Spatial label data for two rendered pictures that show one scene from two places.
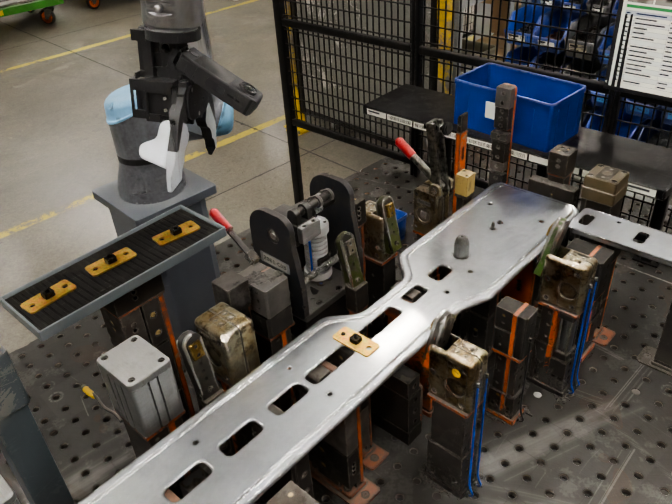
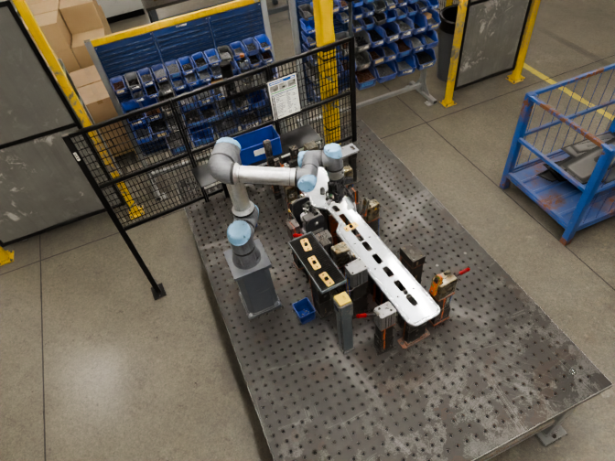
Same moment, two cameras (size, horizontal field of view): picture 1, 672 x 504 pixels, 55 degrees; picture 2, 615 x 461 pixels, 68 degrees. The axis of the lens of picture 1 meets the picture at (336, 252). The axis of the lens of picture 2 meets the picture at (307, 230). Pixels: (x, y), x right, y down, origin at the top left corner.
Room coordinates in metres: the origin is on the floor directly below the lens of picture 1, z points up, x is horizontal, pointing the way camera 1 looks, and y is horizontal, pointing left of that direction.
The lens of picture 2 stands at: (0.36, 1.67, 2.94)
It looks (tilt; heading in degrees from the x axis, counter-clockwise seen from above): 48 degrees down; 295
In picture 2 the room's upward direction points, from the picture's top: 8 degrees counter-clockwise
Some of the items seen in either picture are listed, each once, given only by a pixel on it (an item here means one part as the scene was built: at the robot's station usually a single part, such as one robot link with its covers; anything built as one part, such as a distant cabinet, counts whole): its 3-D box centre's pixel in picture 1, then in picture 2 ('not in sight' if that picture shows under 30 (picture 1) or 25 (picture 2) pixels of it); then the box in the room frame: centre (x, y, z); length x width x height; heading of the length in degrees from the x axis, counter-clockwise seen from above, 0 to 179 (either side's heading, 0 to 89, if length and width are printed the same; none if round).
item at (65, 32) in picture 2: not in sight; (79, 46); (5.13, -2.68, 0.52); 1.20 x 0.80 x 1.05; 129
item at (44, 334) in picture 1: (120, 264); (316, 261); (0.93, 0.38, 1.16); 0.37 x 0.14 x 0.02; 136
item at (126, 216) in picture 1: (171, 259); (253, 280); (1.32, 0.40, 0.90); 0.21 x 0.21 x 0.40; 42
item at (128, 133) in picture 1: (139, 118); (241, 236); (1.32, 0.40, 1.27); 0.13 x 0.12 x 0.14; 101
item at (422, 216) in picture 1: (429, 249); (292, 205); (1.31, -0.23, 0.88); 0.07 x 0.06 x 0.35; 46
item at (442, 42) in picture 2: not in sight; (458, 46); (0.55, -3.55, 0.36); 0.50 x 0.50 x 0.73
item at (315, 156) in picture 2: not in sight; (310, 161); (0.96, 0.21, 1.66); 0.11 x 0.11 x 0.08; 11
